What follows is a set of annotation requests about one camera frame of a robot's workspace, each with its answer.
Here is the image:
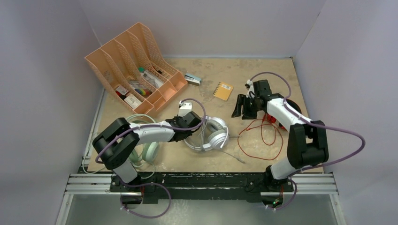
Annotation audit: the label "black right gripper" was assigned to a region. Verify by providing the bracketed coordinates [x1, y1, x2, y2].
[232, 94, 263, 120]

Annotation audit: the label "red headphone cable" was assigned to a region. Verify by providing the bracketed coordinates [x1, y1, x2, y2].
[237, 116, 284, 161]

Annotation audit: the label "red black headphones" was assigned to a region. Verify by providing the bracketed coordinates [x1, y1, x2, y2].
[266, 98, 304, 133]

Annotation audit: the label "white over-ear headphones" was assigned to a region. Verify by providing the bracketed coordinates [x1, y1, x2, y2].
[184, 116, 229, 152]

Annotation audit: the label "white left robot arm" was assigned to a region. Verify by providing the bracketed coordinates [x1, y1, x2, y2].
[92, 112, 204, 192]

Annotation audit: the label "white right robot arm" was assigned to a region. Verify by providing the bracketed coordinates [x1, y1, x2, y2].
[231, 80, 329, 191]

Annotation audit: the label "mint green headphones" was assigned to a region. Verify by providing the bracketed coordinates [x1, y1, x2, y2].
[126, 114, 160, 179]

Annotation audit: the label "yellow spiral notebook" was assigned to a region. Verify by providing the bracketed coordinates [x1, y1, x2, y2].
[213, 82, 233, 101]

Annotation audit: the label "light blue stapler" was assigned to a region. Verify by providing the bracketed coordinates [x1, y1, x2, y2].
[184, 73, 202, 86]

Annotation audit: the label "clear plastic ruler pouch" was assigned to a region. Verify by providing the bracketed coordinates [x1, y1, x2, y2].
[140, 70, 164, 89]

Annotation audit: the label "colourful marker set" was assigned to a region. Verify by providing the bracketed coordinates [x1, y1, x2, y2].
[135, 88, 152, 98]

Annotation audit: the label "white staples box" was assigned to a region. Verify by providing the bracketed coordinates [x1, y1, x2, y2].
[124, 94, 142, 109]

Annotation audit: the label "red white small box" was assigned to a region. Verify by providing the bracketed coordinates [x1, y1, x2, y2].
[115, 85, 129, 96]

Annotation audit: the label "peach plastic file organizer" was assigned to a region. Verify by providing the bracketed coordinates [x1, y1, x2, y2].
[85, 22, 188, 116]

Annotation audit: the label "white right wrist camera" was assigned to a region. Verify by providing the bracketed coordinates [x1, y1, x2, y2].
[245, 79, 255, 99]

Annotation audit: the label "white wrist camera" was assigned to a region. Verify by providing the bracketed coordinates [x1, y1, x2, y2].
[245, 79, 255, 99]
[177, 101, 192, 117]

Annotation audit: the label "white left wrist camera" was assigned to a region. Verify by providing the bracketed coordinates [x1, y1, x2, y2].
[177, 101, 192, 117]

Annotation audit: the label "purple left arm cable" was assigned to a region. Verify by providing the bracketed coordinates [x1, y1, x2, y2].
[94, 98, 207, 164]

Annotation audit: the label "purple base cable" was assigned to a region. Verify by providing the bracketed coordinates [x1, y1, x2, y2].
[120, 182, 172, 219]

